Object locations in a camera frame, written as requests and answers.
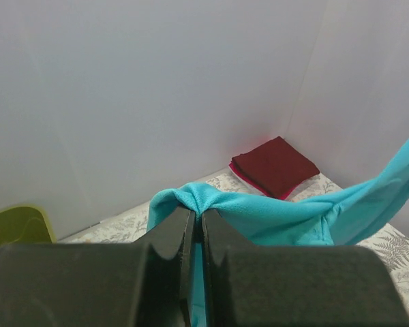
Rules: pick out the teal t shirt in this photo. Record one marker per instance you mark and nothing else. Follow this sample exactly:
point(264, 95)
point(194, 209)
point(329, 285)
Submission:
point(345, 217)

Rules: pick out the dark red folded t shirt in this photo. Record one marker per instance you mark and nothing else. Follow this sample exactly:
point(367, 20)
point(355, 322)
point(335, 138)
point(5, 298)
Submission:
point(276, 166)

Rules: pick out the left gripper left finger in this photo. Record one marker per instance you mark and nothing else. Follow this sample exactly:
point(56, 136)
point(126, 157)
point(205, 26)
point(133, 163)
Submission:
point(144, 283)

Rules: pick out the floral patterned table mat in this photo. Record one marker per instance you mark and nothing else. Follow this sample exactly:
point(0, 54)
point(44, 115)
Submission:
point(389, 244)

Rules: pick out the olive green plastic basket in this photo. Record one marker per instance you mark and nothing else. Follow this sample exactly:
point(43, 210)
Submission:
point(25, 223)

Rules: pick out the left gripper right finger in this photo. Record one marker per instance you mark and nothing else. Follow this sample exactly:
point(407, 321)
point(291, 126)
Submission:
point(252, 285)

